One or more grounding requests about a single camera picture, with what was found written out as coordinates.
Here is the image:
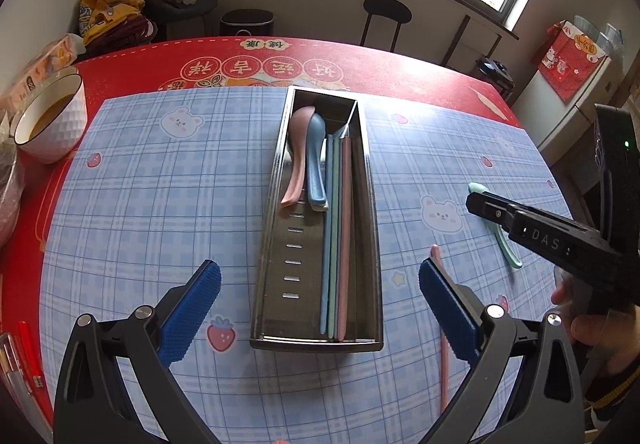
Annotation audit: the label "black stool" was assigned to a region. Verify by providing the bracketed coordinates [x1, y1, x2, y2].
[359, 0, 413, 54]

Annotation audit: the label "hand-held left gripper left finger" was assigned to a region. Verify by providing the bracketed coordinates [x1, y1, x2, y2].
[53, 260, 222, 444]

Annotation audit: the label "pressure cooker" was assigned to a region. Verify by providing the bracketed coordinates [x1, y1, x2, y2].
[475, 56, 516, 102]

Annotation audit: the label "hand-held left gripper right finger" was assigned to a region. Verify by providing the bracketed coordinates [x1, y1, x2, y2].
[418, 258, 586, 444]

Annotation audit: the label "white fridge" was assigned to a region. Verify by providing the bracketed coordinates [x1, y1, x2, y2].
[512, 56, 626, 165]

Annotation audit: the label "person's right hand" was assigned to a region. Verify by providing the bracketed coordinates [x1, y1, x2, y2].
[550, 274, 632, 361]

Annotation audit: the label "blue spoon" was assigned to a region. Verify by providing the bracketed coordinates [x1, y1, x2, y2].
[305, 114, 330, 205]

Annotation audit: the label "black trash can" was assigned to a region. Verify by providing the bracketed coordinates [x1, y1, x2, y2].
[220, 8, 276, 39]

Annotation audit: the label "dark grey chair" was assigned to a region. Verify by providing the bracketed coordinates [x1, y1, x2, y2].
[147, 0, 219, 42]

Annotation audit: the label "green spoon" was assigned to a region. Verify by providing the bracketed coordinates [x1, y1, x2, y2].
[467, 182, 524, 270]

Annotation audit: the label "red printed cloth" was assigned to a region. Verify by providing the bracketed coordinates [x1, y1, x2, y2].
[537, 21, 609, 102]

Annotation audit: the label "dark red clothes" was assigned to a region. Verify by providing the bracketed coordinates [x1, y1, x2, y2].
[85, 14, 159, 57]

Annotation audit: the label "clear plastic containers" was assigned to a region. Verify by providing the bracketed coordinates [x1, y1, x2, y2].
[572, 15, 626, 57]

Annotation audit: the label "white bowl with soup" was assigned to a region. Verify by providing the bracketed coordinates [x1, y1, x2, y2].
[10, 72, 87, 165]

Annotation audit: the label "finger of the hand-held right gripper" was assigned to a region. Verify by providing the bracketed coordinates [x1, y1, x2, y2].
[466, 192, 519, 240]

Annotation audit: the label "pink tissue packet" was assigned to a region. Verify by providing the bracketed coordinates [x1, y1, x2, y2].
[0, 34, 84, 110]

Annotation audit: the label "clear pen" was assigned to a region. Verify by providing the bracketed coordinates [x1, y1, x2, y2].
[0, 331, 36, 396]

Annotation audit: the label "yellow cloth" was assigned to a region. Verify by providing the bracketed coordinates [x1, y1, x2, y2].
[79, 0, 146, 45]

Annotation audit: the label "person's right forearm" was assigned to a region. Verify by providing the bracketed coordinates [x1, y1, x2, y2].
[582, 354, 640, 431]

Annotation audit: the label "pink spoon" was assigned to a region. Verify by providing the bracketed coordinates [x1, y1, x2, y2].
[279, 106, 317, 210]

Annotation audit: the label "blue plaid table mat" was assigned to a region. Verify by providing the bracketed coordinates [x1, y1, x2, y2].
[39, 88, 576, 444]

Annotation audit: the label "stainless steel utensil tray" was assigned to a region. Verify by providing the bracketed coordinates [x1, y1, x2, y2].
[249, 85, 385, 354]

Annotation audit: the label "black metal rack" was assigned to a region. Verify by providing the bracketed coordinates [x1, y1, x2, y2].
[440, 15, 504, 70]

